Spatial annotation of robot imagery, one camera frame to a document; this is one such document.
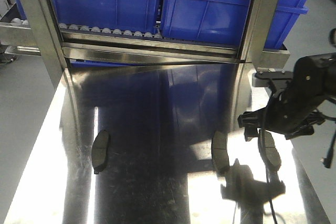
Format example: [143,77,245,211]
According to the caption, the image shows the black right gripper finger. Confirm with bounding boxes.
[244,126,259,142]
[237,110,264,127]

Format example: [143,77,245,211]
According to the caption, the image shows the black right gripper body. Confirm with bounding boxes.
[265,54,335,139]

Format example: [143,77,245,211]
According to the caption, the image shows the stainless steel rack frame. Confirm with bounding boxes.
[1,0,290,86]

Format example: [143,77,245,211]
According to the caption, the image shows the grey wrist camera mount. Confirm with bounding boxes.
[252,70,293,89]

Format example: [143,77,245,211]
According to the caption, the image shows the left blue plastic crate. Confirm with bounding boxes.
[51,0,161,33]

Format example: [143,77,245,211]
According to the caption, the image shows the grey brake pad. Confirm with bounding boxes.
[91,130,110,175]
[211,131,230,176]
[258,129,281,173]

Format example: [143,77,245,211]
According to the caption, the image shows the steel work table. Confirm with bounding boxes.
[4,64,329,223]

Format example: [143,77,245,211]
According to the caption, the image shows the blue plastic crate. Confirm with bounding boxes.
[51,0,161,33]
[161,0,308,49]

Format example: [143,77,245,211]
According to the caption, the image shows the white roller conveyor track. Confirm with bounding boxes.
[10,18,163,39]

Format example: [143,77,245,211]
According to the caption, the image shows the right blue plastic crate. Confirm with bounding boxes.
[161,0,308,49]

